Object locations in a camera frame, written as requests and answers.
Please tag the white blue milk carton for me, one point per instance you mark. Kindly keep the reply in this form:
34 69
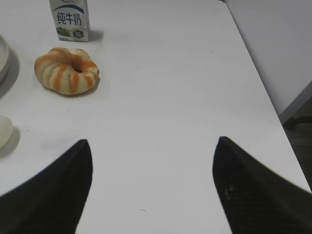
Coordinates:
71 18

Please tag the white egg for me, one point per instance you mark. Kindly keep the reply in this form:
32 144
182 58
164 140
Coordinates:
6 128

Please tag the orange striped bread bun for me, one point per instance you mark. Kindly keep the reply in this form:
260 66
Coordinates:
66 71

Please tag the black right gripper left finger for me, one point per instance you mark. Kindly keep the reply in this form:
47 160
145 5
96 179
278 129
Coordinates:
53 200

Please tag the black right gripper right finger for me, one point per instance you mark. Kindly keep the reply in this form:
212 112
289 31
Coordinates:
255 199

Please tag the beige round plate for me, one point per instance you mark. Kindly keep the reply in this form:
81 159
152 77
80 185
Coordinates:
4 57

